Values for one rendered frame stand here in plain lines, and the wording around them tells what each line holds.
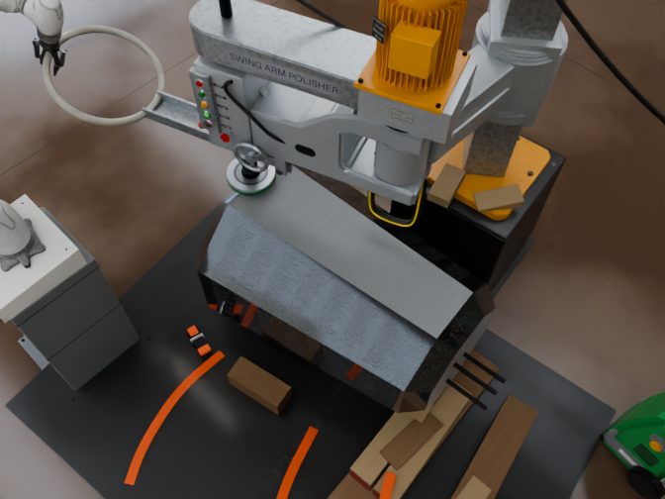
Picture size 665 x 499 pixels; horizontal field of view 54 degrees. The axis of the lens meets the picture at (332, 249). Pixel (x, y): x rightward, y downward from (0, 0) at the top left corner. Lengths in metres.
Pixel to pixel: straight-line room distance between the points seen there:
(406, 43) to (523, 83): 0.88
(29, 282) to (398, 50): 1.72
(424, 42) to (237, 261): 1.43
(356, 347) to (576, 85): 2.83
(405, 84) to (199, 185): 2.26
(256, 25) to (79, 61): 2.89
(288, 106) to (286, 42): 0.30
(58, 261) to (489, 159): 1.87
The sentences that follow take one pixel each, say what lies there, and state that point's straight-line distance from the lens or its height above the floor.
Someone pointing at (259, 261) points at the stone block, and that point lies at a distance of 2.82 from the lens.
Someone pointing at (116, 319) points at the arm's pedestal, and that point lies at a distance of 3.31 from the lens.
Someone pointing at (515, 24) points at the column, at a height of 1.62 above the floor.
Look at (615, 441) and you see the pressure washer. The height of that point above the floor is 0.14.
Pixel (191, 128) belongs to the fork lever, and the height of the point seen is 1.14.
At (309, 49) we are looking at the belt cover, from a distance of 2.19.
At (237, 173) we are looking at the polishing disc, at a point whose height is 0.91.
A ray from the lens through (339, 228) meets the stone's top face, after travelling 2.78.
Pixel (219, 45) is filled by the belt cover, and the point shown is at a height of 1.69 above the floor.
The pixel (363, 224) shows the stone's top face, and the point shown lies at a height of 0.85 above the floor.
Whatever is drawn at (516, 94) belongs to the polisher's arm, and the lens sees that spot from 2.66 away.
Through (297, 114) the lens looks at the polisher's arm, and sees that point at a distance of 2.40.
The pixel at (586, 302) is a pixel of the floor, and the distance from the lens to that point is 3.82.
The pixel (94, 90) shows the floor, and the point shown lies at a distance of 4.80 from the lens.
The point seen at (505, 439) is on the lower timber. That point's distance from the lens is 3.29.
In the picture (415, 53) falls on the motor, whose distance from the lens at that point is 1.84.
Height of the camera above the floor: 3.13
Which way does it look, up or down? 57 degrees down
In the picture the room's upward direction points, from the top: 1 degrees clockwise
